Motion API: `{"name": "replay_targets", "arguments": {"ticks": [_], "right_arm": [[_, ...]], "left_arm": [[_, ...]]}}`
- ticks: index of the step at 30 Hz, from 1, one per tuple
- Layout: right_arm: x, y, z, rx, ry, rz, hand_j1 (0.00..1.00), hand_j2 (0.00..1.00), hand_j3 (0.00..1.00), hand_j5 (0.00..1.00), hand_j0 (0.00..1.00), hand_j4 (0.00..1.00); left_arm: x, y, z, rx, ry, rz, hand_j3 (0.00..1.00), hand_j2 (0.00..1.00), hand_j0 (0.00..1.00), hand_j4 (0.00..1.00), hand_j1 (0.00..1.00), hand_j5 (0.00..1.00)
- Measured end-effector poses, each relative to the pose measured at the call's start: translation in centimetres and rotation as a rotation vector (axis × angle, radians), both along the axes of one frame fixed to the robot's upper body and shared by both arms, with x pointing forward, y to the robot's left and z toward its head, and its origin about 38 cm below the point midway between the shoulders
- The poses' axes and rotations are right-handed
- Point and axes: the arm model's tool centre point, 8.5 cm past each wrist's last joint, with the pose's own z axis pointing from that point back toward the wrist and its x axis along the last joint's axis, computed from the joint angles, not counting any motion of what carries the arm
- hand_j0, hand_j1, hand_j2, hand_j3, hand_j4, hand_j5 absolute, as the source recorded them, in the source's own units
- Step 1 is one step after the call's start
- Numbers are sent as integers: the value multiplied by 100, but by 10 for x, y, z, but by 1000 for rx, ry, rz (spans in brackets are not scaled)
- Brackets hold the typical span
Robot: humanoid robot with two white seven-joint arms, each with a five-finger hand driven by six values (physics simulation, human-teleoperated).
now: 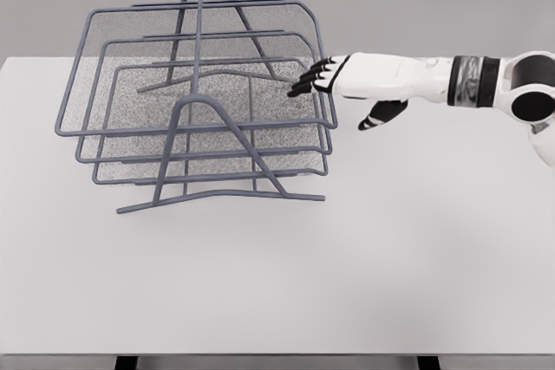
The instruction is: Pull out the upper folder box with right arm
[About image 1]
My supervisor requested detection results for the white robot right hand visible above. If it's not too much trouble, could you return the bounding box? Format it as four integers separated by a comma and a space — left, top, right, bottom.
286, 51, 425, 132

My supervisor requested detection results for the grey wire mesh tray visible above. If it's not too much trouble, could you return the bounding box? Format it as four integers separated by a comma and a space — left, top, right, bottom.
54, 0, 339, 139
75, 30, 336, 165
91, 56, 329, 185

